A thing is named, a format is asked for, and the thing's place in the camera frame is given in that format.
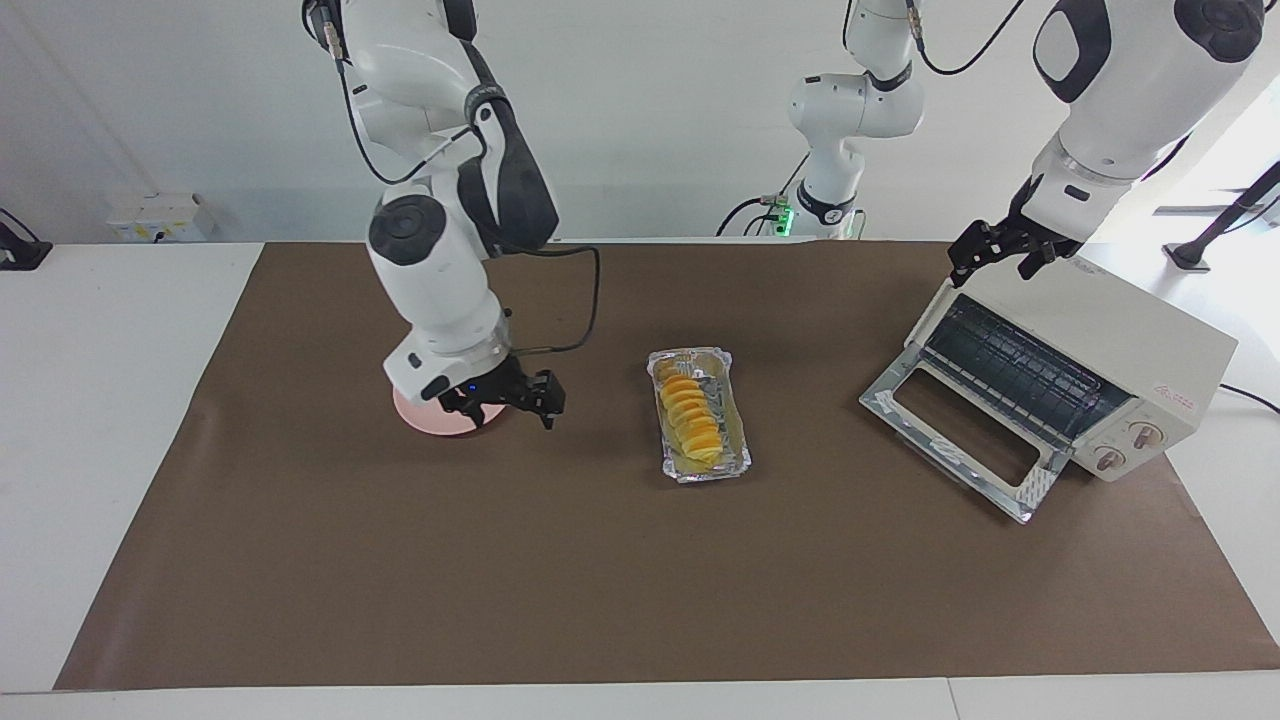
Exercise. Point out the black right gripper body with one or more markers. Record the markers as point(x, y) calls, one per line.
point(495, 388)

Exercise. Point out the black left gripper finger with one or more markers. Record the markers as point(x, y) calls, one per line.
point(1038, 255)
point(975, 245)

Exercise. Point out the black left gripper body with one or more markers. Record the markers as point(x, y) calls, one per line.
point(1025, 235)

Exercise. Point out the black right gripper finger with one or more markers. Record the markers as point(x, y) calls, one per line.
point(462, 404)
point(548, 395)

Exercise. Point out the sliced yellow bread loaf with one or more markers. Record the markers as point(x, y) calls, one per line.
point(690, 415)

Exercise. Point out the aluminium foil tray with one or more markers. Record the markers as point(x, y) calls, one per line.
point(735, 440)

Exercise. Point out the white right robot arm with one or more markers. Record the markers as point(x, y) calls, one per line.
point(440, 270)

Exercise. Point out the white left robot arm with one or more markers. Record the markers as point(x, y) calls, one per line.
point(1130, 90)

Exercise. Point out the cream toaster oven body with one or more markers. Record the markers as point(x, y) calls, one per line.
point(1130, 340)

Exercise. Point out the glass oven door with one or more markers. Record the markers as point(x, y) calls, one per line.
point(905, 425)

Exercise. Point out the cream oven knob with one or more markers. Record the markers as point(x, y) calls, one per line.
point(1145, 435)
point(1108, 460)

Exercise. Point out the pink round plate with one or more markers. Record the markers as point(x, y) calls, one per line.
point(430, 422)

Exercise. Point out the brown paper table mat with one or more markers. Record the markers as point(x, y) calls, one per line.
point(650, 580)

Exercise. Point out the white socket box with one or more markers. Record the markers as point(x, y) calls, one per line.
point(160, 215)

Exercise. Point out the black camera stand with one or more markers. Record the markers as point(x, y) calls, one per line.
point(1225, 222)

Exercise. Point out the black clamp mount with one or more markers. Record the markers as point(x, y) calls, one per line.
point(20, 250)

